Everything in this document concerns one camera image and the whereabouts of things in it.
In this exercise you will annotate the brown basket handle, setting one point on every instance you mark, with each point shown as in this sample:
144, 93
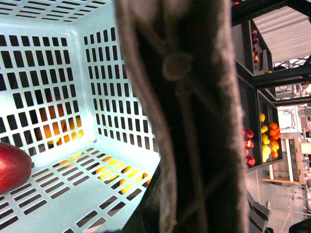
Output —
180, 61

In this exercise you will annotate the red mango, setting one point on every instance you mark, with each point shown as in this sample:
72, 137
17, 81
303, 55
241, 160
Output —
15, 167

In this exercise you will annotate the light blue plastic basket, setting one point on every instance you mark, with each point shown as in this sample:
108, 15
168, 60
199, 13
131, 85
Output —
66, 99

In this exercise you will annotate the black fruit display tray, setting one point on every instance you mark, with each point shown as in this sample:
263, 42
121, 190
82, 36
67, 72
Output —
262, 134

